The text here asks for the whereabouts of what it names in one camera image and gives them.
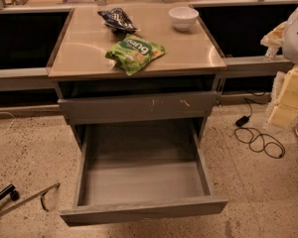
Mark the grey metal rod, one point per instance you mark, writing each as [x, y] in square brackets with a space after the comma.
[40, 195]

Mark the open grey middle drawer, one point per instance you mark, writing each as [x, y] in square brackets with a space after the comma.
[141, 171]

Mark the black metal stand leg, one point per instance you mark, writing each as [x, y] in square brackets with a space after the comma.
[11, 191]

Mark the grey drawer cabinet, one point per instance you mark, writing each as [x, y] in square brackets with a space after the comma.
[137, 92]

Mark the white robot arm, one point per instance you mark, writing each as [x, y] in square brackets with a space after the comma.
[285, 36]

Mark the closed grey top drawer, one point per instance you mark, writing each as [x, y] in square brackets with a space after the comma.
[144, 107]

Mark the green rice chip bag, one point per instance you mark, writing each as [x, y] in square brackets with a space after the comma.
[133, 53]

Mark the white bowl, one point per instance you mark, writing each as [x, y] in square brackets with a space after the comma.
[182, 18]

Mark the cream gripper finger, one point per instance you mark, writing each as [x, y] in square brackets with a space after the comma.
[274, 39]

